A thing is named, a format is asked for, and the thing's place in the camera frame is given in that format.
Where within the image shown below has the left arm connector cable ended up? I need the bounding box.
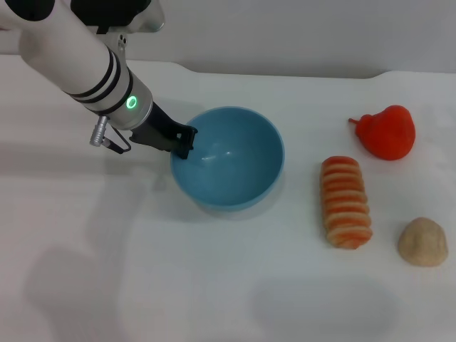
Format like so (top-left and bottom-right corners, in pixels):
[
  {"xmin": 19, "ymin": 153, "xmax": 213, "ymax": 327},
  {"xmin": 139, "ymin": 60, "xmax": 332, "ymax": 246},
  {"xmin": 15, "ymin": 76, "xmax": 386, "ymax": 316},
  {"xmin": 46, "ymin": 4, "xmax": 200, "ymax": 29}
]
[{"xmin": 88, "ymin": 115, "xmax": 131, "ymax": 155}]

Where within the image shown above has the beige round bun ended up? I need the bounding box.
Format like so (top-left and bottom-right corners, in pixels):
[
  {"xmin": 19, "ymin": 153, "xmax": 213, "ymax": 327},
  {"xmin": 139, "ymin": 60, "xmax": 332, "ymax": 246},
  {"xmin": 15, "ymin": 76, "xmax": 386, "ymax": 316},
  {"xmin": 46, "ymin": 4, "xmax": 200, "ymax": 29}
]
[{"xmin": 398, "ymin": 217, "xmax": 449, "ymax": 266}]

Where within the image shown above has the red pepper toy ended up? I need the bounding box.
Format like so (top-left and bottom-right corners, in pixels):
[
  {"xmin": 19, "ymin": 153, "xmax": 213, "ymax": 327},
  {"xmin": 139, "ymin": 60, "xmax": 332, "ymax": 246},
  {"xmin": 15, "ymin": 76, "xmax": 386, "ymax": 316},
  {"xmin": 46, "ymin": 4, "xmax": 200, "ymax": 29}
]
[{"xmin": 348, "ymin": 105, "xmax": 416, "ymax": 161}]

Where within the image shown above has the blue plastic bowl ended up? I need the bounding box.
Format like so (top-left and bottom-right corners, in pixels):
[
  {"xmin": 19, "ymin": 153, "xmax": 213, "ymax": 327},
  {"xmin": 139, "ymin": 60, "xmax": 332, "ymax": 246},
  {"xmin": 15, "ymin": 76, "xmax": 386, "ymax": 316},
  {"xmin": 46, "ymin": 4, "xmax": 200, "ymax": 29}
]
[{"xmin": 170, "ymin": 105, "xmax": 286, "ymax": 212}]

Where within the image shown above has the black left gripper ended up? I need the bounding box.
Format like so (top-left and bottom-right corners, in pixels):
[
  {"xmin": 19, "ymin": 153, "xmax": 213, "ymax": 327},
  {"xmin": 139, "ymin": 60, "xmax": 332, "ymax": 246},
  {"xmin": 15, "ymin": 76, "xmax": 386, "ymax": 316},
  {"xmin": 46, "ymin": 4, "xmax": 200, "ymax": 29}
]
[{"xmin": 130, "ymin": 102, "xmax": 199, "ymax": 160}]

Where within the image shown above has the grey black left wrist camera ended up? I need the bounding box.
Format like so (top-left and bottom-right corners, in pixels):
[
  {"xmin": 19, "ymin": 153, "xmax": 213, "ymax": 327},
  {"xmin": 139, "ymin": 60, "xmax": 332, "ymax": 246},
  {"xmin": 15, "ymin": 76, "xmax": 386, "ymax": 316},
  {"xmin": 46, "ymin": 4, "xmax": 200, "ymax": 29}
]
[{"xmin": 69, "ymin": 0, "xmax": 167, "ymax": 36}]

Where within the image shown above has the orange striped bread loaf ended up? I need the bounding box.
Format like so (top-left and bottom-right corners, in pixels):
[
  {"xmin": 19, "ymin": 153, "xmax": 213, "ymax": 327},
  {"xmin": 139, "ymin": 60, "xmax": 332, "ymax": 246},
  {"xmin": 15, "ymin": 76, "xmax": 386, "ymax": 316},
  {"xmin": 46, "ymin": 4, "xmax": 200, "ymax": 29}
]
[{"xmin": 319, "ymin": 155, "xmax": 373, "ymax": 250}]

